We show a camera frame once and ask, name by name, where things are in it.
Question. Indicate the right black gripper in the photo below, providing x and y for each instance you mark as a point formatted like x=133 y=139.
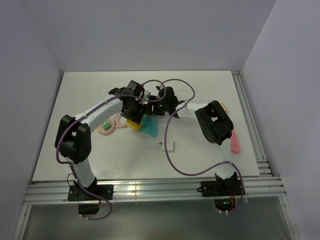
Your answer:
x=154 y=101

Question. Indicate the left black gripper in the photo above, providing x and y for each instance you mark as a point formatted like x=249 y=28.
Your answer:
x=137 y=117

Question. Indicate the yellow cube socket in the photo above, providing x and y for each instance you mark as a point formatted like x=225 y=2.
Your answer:
x=133 y=125

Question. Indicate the teal triangular power strip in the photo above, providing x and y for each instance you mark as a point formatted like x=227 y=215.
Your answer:
x=149 y=126

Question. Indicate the green plug adapter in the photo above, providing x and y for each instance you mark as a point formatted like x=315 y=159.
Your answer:
x=106 y=125

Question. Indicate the pink round power strip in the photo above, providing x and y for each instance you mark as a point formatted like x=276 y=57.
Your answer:
x=106 y=132

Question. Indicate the white charger adapter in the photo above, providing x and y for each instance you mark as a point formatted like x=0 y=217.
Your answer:
x=169 y=146

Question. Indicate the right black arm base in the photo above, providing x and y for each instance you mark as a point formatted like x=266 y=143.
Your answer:
x=226 y=194

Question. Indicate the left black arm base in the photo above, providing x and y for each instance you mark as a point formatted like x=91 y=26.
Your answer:
x=89 y=200

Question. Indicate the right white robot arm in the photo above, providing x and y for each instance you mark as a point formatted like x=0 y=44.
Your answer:
x=215 y=124

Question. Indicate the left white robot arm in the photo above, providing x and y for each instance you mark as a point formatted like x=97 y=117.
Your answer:
x=73 y=142

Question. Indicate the beige cube socket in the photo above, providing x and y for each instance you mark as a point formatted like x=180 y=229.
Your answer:
x=224 y=107

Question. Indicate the pink triangular power strip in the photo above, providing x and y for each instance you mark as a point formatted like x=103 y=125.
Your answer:
x=234 y=143

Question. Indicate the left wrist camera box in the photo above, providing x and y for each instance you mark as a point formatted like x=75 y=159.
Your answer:
x=145 y=94

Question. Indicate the aluminium rail frame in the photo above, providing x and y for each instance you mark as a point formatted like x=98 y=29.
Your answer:
x=49 y=193

